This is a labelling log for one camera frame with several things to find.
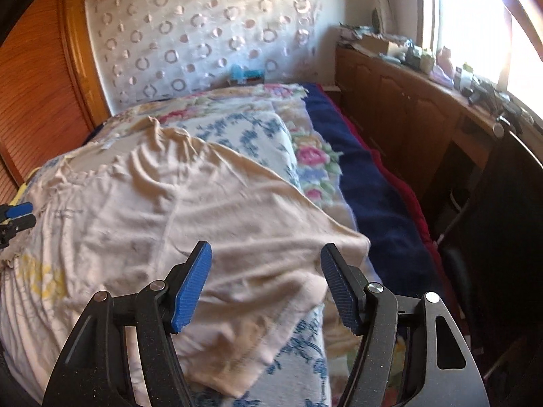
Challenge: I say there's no beige printed t-shirt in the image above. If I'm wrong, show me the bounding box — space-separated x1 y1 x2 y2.
0 116 372 399

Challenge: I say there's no yellow plush toy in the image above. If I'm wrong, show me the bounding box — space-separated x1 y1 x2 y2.
9 167 40 206

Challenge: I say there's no navy blue blanket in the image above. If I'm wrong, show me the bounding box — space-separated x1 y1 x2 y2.
304 84 455 306

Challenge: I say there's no blue floral white bedspread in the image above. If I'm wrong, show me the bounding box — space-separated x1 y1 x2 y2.
25 109 336 407

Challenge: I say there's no pink floral quilt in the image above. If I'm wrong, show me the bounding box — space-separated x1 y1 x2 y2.
93 82 422 407

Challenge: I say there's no dark chair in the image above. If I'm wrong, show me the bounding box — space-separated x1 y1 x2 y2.
438 131 542 406

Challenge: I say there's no wooden sideboard cabinet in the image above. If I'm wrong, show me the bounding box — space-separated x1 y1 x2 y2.
334 44 543 221

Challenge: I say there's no teal item on box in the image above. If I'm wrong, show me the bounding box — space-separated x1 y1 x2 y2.
228 64 265 86

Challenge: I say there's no cardboard box on cabinet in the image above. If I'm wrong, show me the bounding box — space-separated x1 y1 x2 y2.
358 35 402 56

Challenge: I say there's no circle patterned sheer curtain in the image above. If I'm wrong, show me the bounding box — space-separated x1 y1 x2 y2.
86 0 323 113

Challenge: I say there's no pink figurine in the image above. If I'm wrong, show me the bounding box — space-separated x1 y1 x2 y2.
436 47 455 79

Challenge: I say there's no window with wooden frame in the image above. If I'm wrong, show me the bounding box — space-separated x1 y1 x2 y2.
419 0 542 117

